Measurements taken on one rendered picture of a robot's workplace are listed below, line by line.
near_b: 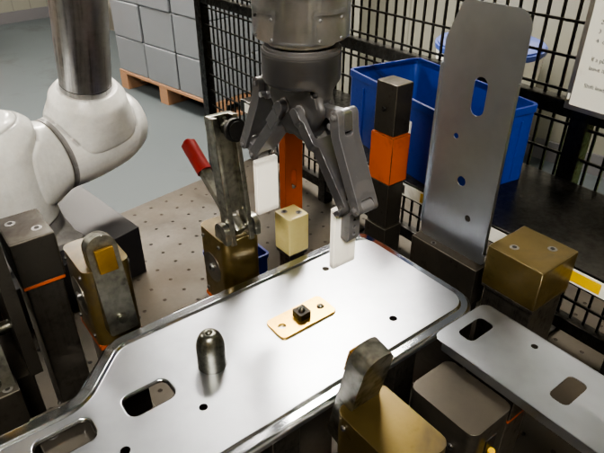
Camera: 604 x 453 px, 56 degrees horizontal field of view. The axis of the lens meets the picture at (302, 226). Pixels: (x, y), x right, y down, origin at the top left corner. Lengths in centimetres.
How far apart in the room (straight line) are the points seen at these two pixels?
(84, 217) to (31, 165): 22
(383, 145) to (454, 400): 43
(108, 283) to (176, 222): 79
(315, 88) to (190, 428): 35
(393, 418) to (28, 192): 84
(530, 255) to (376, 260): 20
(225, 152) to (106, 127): 52
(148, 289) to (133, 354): 60
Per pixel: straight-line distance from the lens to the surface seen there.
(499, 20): 72
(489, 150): 76
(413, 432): 54
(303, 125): 54
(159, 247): 140
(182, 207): 156
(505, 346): 71
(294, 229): 78
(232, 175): 74
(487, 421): 65
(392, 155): 91
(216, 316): 72
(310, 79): 52
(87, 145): 121
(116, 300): 73
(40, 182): 119
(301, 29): 50
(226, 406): 62
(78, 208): 138
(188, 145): 81
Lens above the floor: 147
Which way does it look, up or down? 32 degrees down
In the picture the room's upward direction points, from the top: straight up
